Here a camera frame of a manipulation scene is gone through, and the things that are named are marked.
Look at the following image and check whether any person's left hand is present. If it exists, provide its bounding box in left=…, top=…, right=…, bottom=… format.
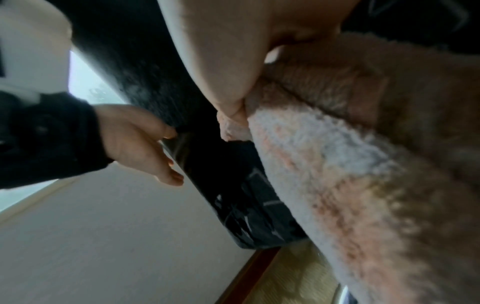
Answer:
left=93, top=104, right=186, bottom=187

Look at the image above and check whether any person's right hand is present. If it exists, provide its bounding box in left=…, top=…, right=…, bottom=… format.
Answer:
left=155, top=0, right=363, bottom=126

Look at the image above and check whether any black office chair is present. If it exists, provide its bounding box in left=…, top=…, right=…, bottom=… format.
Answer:
left=58, top=0, right=480, bottom=250

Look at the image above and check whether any pink cleaning cloth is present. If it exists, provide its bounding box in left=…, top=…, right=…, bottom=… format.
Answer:
left=216, top=31, right=480, bottom=304

